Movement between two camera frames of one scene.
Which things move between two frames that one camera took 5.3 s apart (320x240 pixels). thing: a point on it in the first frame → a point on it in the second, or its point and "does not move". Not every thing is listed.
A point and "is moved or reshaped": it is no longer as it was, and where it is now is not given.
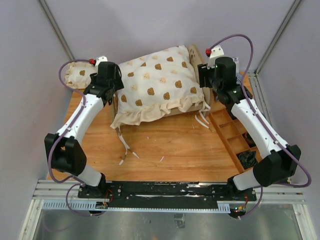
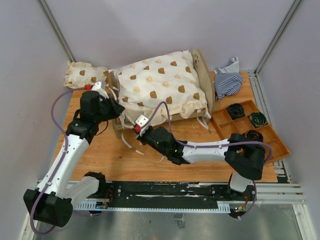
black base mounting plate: x=165 y=194 does not move
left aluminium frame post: x=48 y=14 does not move
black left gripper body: x=117 y=83 → x=107 y=111
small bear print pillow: x=78 y=74 does not move
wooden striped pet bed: x=118 y=130 → x=207 y=85
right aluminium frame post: x=292 y=10 does not move
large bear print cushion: x=156 y=82 is moved or reshaped
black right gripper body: x=205 y=75 → x=147 y=138
